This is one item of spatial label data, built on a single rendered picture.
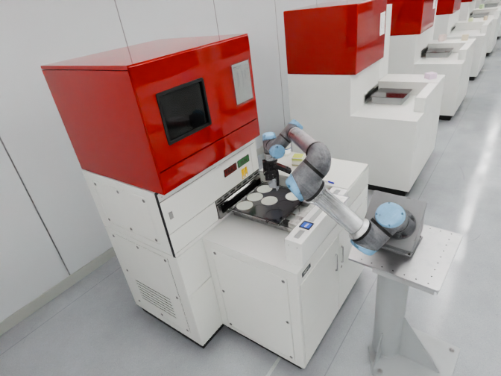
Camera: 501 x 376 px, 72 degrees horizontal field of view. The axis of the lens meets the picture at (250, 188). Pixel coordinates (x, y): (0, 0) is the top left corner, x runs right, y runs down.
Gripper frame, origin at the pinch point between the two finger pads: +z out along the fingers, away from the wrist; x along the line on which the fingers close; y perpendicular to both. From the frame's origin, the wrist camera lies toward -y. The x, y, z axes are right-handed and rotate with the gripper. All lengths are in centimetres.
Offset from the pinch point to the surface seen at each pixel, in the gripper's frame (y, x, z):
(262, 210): 12.0, 9.5, 7.4
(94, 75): 78, 15, -80
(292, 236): 1.7, 45.6, 1.3
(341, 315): -33, 19, 97
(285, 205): -2.5, 8.4, 7.4
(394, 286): -47, 55, 38
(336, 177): -36.9, -2.3, 0.8
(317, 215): -14.7, 31.5, 1.7
